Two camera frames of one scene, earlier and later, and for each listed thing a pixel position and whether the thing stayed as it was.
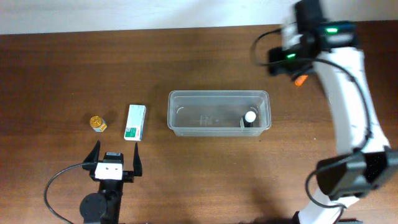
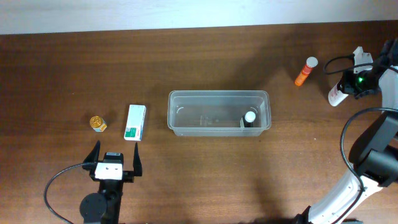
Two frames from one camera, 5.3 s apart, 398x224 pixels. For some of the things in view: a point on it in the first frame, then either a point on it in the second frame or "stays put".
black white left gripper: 128,177 stays put
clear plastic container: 218,113 stays put
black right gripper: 278,59 to 389,48
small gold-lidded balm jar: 98,124 stays put
